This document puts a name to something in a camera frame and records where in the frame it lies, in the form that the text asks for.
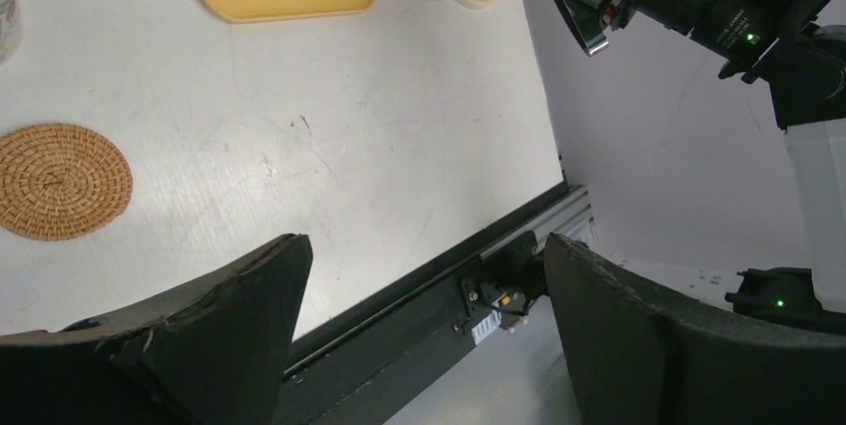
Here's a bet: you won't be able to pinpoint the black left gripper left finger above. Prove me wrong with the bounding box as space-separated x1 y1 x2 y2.
1 234 313 424

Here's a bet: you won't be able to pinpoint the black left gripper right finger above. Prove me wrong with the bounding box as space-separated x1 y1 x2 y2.
544 234 845 424

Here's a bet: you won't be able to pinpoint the light woven round coaster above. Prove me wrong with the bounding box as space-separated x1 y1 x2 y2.
1 123 134 241

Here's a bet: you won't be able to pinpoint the metal tongs with black tips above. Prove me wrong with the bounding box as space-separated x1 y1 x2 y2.
554 0 609 57

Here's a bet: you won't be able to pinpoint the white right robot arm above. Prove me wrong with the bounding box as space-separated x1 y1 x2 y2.
553 0 845 335

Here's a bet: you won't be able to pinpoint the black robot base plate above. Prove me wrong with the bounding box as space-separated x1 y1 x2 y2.
272 183 593 424

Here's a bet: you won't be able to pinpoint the right white slotted cable duct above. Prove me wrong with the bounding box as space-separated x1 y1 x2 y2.
471 311 502 346

